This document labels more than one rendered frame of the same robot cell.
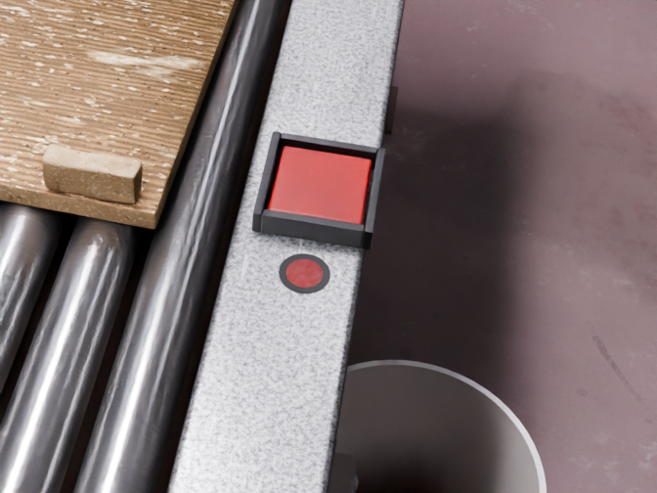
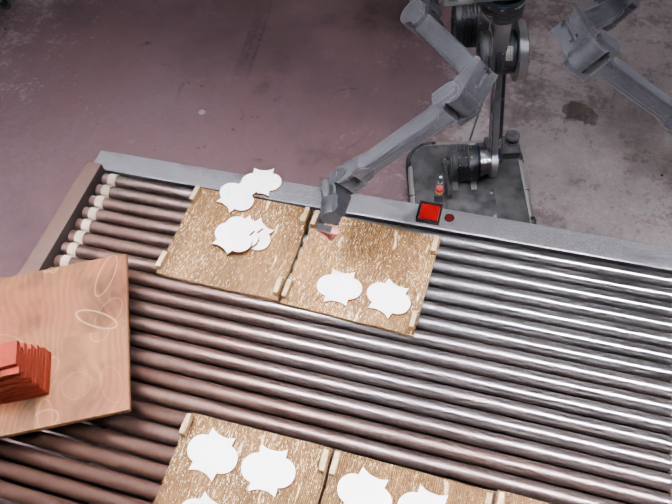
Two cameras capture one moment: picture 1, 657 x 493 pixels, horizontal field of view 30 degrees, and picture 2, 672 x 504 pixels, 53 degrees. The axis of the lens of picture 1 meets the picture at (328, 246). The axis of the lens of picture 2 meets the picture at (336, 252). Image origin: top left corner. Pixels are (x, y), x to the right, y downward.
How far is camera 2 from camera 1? 1.82 m
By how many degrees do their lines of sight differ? 41
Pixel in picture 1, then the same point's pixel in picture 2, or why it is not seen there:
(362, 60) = (387, 204)
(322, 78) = (393, 211)
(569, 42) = not seen: hidden behind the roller
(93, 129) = (417, 248)
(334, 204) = (435, 209)
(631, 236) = not seen: hidden behind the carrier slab
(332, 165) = (424, 209)
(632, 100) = not seen: hidden behind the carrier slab
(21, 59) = (395, 262)
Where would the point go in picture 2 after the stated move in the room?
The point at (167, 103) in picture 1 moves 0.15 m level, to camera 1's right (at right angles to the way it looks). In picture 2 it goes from (409, 235) to (416, 198)
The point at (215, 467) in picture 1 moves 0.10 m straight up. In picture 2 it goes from (493, 232) to (496, 213)
